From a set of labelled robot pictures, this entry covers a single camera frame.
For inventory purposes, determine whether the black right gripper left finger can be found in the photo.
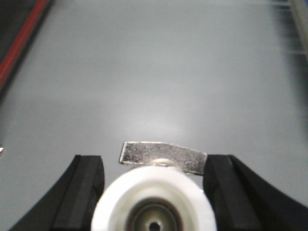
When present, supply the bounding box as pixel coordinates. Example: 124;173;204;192
11;155;104;231

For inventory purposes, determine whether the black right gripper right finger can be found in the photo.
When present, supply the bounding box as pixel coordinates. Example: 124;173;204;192
203;154;308;231

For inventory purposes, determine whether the red floor tape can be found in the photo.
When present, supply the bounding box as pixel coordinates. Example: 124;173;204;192
0;0;50;88

